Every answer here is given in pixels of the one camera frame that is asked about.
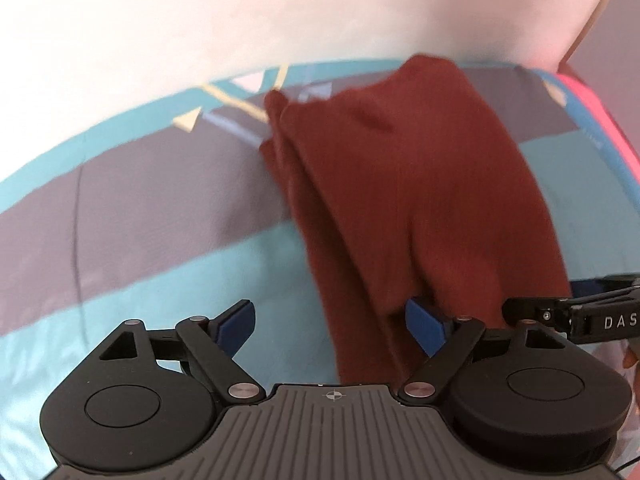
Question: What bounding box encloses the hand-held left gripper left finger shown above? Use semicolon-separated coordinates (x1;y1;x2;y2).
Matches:
82;299;267;402

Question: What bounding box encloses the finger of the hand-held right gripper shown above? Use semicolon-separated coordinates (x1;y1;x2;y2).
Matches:
572;274;640;307
501;296;573;334

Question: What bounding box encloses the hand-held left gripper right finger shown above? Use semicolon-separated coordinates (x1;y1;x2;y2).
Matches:
397;298;568;405

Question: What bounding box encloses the dark red sweater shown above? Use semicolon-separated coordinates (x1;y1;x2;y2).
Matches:
258;54;576;386

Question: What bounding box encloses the blue grey patterned bedsheet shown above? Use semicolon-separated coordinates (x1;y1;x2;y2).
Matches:
0;60;640;461

